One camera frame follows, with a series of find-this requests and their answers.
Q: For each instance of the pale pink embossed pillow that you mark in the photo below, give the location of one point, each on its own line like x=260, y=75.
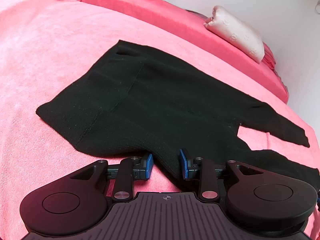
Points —
x=236, y=32

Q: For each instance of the folded red cloth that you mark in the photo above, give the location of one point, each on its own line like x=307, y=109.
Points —
x=268, y=58

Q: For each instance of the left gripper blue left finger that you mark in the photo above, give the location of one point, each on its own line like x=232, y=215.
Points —
x=142, y=167

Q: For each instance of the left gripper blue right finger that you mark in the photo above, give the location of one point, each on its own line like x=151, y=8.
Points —
x=189, y=167

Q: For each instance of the red-pink bed sheet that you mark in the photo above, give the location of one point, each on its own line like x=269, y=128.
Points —
x=189, y=26

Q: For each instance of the light pink blanket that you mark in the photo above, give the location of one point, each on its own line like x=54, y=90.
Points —
x=48, y=44

